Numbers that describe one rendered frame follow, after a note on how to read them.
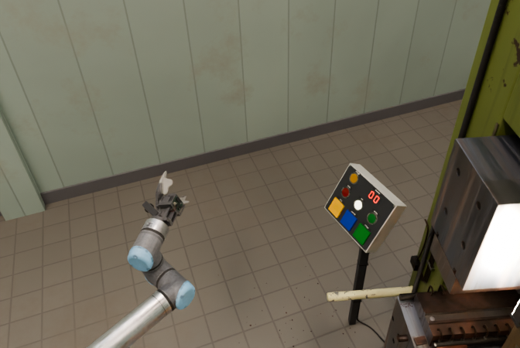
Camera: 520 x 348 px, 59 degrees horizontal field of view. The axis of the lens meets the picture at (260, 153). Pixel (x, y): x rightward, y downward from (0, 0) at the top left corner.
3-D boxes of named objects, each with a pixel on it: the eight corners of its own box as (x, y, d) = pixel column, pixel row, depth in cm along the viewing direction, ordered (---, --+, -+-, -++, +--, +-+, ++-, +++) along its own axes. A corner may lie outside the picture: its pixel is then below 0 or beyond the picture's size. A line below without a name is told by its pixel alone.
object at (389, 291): (327, 304, 234) (328, 298, 231) (326, 295, 238) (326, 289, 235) (413, 298, 235) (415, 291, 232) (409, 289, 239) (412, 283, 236)
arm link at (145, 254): (131, 270, 162) (121, 255, 155) (145, 240, 170) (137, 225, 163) (154, 274, 160) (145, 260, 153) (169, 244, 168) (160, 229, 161)
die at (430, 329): (429, 346, 182) (433, 335, 177) (412, 301, 198) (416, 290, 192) (532, 338, 183) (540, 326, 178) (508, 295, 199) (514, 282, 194)
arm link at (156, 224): (150, 242, 170) (135, 226, 164) (155, 231, 173) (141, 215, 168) (169, 241, 166) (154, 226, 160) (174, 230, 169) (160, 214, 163)
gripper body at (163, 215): (186, 204, 176) (174, 230, 168) (169, 205, 180) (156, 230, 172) (176, 191, 171) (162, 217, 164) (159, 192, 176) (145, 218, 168)
